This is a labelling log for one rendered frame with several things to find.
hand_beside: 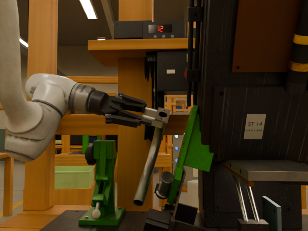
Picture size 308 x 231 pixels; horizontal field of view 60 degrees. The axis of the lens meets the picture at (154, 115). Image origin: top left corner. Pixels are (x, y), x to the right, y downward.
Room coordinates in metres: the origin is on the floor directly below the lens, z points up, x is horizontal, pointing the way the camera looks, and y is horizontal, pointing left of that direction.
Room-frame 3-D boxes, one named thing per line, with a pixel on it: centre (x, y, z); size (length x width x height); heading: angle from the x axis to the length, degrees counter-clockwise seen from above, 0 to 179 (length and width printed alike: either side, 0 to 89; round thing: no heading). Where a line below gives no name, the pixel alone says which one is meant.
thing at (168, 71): (1.02, -0.10, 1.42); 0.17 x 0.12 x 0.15; 86
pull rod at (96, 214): (0.87, 0.18, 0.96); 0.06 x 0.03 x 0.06; 176
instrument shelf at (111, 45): (1.06, -0.21, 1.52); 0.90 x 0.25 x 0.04; 86
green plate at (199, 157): (0.75, -0.12, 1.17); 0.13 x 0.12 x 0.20; 86
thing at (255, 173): (0.70, -0.27, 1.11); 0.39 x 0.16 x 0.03; 176
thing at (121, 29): (1.04, 0.08, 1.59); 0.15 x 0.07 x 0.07; 86
